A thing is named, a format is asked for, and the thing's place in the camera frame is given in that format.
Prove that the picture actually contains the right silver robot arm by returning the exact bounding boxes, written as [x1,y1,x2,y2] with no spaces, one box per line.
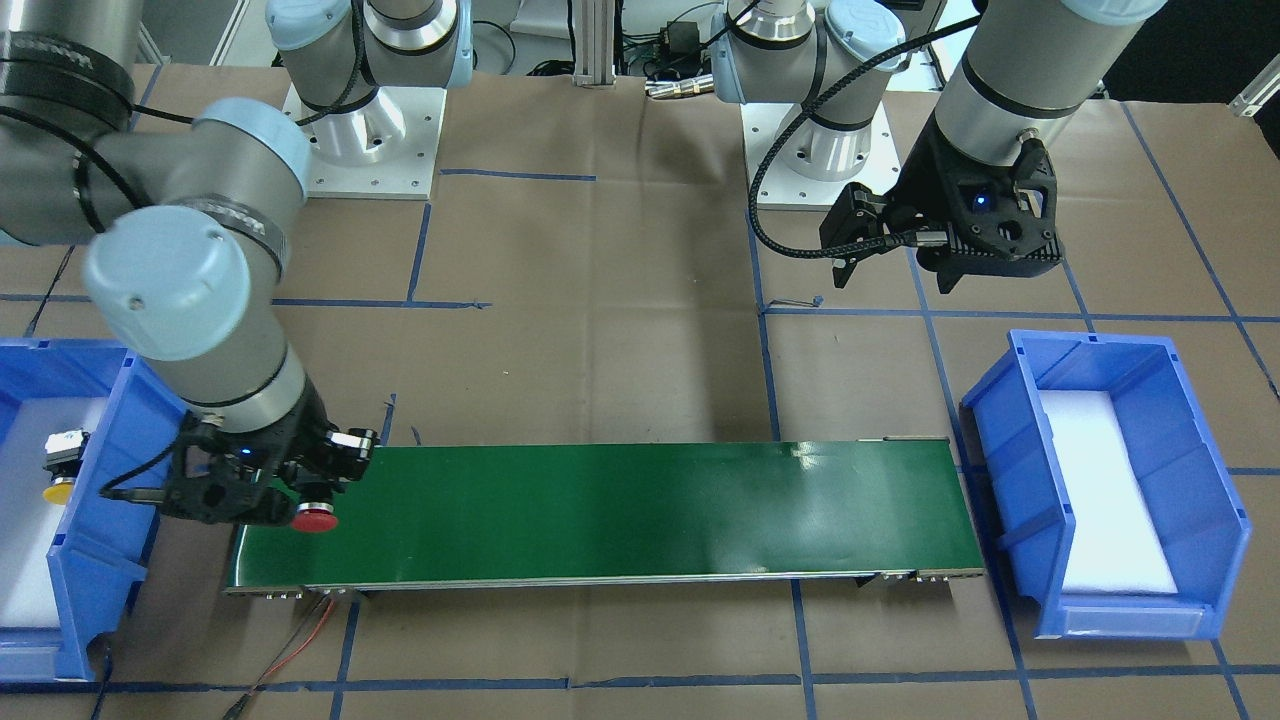
[3,1,474,532]

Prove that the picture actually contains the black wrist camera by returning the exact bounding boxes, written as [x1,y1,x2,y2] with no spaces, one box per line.
[910,135,1065,293]
[99,413,296,527]

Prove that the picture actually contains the red and black wires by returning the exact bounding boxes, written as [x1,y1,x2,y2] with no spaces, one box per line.
[221,592,340,719]

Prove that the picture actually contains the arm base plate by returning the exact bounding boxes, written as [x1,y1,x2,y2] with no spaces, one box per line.
[303,87,447,201]
[741,102,900,211]

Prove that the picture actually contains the black braided cable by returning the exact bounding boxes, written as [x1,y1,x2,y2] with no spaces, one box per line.
[748,15,986,263]

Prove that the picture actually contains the yellow push button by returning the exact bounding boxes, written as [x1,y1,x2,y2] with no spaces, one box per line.
[42,427,91,506]

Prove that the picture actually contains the blue plastic bin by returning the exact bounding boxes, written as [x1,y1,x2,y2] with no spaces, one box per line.
[1,338,186,683]
[963,329,1251,641]

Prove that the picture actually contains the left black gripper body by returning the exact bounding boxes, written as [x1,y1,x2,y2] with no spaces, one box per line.
[888,117,1056,246]

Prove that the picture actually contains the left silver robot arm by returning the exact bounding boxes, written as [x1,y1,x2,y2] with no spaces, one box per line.
[709,1,1164,293]

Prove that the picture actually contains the aluminium frame post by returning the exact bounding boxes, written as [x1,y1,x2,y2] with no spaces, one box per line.
[568,1,620,87]

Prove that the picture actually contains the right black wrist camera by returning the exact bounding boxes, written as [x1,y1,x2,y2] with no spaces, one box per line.
[99,413,296,527]

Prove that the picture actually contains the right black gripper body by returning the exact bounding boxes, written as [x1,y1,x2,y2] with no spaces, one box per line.
[175,380,338,511]

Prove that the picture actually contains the green conveyor belt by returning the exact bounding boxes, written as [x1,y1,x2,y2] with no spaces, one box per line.
[225,438,986,596]

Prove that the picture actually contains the red push button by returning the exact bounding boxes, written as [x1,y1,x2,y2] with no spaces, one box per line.
[289,482,339,534]

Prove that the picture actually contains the white foam pad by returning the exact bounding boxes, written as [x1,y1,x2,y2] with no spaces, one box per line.
[1039,389,1178,594]
[1,397,108,629]

